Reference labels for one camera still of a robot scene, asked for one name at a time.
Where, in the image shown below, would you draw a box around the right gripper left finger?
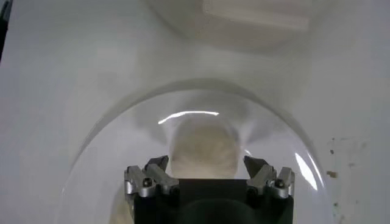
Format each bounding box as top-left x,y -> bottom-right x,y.
124,155 -> 180,198

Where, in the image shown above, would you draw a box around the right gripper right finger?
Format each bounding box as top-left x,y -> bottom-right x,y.
243,155 -> 296,200

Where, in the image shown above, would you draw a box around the white steamed baozi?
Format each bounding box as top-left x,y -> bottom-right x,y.
169,121 -> 241,180

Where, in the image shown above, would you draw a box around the white round plate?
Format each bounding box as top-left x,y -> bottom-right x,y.
56,78 -> 336,224

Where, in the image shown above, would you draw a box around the cream electric cooker pot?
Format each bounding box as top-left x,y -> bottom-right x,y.
146,0 -> 317,52

